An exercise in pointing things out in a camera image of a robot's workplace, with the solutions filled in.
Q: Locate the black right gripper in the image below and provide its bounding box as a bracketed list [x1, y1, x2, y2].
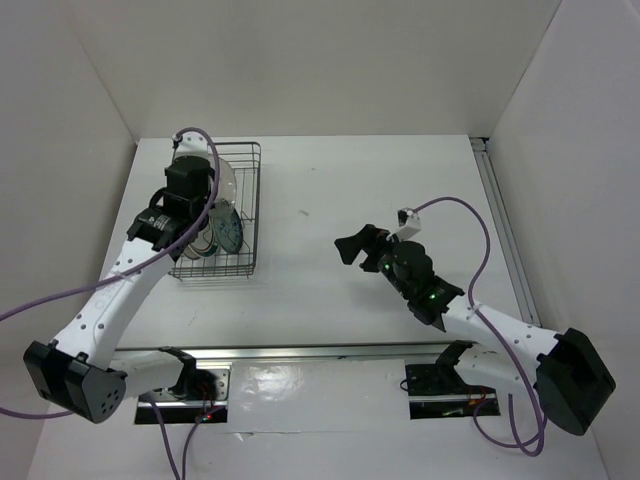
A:
[334, 224, 414, 300]

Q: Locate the blue white patterned plate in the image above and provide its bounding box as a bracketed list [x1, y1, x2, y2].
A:
[211, 208, 244, 255]

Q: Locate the clear glass square plate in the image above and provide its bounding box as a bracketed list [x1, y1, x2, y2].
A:
[214, 158, 237, 207]

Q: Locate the green red rimmed white plate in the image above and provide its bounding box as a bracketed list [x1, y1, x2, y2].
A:
[183, 227, 219, 260]

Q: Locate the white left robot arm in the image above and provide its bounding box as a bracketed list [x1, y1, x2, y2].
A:
[23, 156, 214, 424]

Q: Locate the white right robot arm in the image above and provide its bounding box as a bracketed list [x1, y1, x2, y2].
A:
[334, 224, 616, 436]

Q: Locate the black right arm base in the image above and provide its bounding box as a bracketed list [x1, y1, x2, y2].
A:
[399, 340, 495, 397]

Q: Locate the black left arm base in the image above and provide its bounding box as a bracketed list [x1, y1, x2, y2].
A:
[160, 347, 219, 401]

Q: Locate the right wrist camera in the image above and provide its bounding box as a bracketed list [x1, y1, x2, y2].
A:
[387, 208, 421, 242]

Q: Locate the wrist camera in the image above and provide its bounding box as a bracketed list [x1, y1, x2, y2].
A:
[387, 208, 421, 242]
[172, 132, 210, 159]

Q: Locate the aluminium front rail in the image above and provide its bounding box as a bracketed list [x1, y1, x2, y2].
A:
[119, 342, 476, 364]

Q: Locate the aluminium rail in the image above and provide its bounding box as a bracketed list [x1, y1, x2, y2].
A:
[469, 137, 541, 326]
[119, 342, 476, 364]

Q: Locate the aluminium right side rail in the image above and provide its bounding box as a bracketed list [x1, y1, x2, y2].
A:
[469, 137, 541, 326]

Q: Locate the grey wire dish rack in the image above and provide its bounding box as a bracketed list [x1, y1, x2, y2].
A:
[171, 141, 261, 280]

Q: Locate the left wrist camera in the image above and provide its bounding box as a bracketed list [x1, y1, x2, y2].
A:
[172, 132, 210, 159]

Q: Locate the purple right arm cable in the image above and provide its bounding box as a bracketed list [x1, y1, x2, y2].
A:
[414, 198, 549, 459]

